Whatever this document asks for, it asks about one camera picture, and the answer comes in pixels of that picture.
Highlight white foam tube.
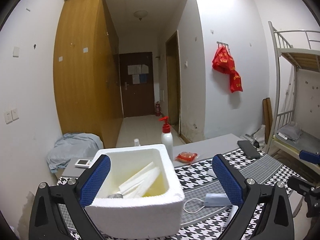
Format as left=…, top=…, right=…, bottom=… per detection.
left=207, top=169, right=217, bottom=179

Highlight grey sock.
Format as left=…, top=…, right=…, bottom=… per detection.
left=108, top=192, right=123, bottom=198

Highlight grey folded blanket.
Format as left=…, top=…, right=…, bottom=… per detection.
left=277, top=123, right=302, bottom=141

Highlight white small device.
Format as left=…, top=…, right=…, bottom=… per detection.
left=74, top=159, right=93, bottom=168

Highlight black smartphone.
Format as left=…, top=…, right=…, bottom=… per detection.
left=237, top=140, right=261, bottom=159

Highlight light blue cloth pile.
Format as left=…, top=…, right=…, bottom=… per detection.
left=46, top=133, right=103, bottom=174

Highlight white styrofoam box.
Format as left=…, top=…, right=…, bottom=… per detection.
left=85, top=144, right=184, bottom=239

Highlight red snack packet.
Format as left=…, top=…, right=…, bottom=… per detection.
left=175, top=152, right=198, bottom=164

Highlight metal bunk bed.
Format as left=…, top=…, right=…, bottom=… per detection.
left=266, top=22, right=319, bottom=173

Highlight white pump lotion bottle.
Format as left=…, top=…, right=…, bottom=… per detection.
left=160, top=116, right=174, bottom=161

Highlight red hanging bags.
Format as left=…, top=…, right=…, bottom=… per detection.
left=212, top=45, right=243, bottom=93

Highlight wooden wardrobe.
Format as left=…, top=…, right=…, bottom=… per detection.
left=53, top=0, right=123, bottom=148

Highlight red fire extinguisher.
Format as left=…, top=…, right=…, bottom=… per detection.
left=155, top=101, right=161, bottom=116

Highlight dark brown entrance door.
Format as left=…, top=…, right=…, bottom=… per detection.
left=119, top=52, right=155, bottom=118

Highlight ceiling lamp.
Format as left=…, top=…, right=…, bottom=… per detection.
left=133, top=10, right=149, bottom=21

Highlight wall socket pair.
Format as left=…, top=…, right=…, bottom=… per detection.
left=4, top=108, right=19, bottom=124

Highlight white wall switch plate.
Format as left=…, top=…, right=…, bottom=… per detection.
left=12, top=46, right=20, bottom=57

